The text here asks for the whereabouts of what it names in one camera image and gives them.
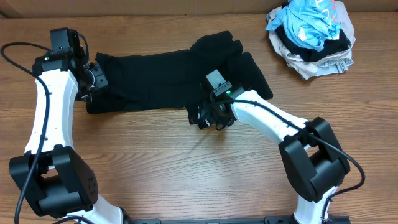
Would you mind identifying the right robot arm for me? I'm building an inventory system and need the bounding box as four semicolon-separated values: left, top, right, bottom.
199;70;350;223

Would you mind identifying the black garment in pile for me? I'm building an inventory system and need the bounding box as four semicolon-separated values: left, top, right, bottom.
275;24;350;63

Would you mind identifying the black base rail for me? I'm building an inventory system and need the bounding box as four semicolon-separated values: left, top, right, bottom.
124;215;351;224

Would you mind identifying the black t-shirt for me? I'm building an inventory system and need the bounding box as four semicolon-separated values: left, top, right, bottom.
86;31;273;128

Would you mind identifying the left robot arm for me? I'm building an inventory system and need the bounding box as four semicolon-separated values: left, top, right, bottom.
9;28;129;223

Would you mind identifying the light blue garment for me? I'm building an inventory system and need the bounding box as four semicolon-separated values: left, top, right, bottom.
266;0;341;52

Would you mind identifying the grey patterned garment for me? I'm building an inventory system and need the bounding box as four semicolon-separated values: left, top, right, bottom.
315;58;354;77

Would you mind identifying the beige garment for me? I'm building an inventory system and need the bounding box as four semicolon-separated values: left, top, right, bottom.
265;1;356;80

